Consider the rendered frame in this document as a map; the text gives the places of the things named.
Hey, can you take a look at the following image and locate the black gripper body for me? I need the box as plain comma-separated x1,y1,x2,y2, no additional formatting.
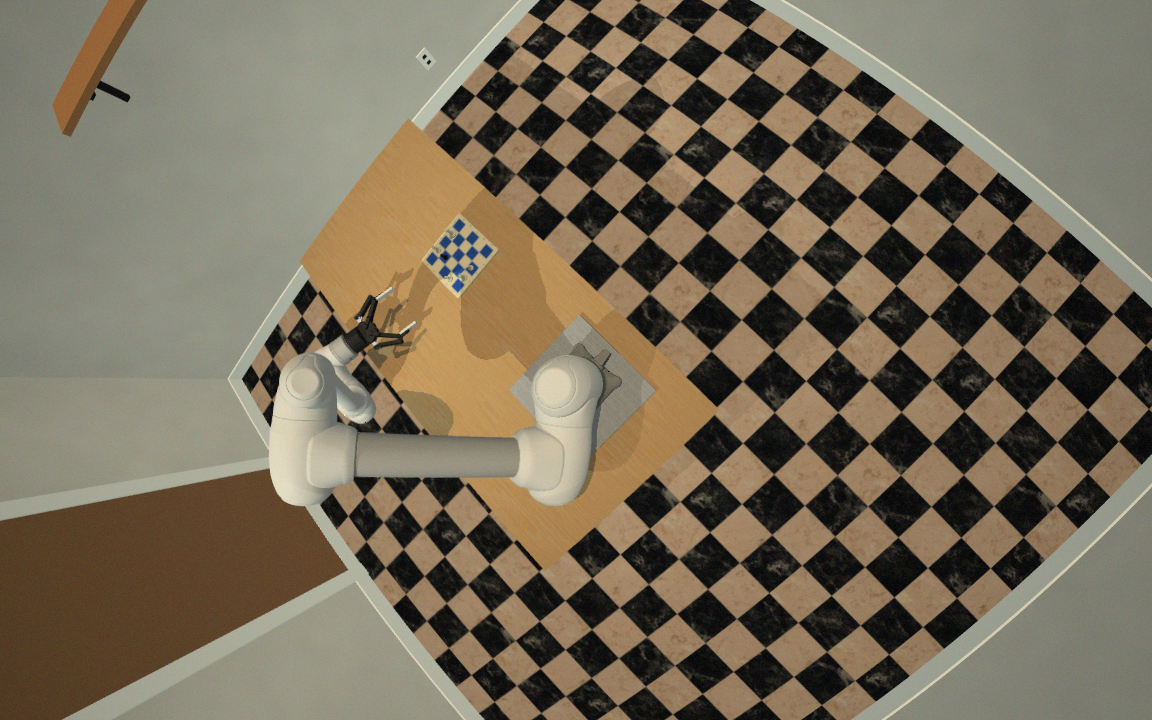
344,321,379,353

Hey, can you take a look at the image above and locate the blue and cream chessboard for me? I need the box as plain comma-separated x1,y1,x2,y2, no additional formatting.
420,213,499,300

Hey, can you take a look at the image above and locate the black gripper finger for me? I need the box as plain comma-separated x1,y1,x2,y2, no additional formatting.
367,321,418,350
354,287,395,329

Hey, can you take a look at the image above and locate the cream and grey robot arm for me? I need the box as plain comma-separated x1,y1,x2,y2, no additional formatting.
270,335,622,506

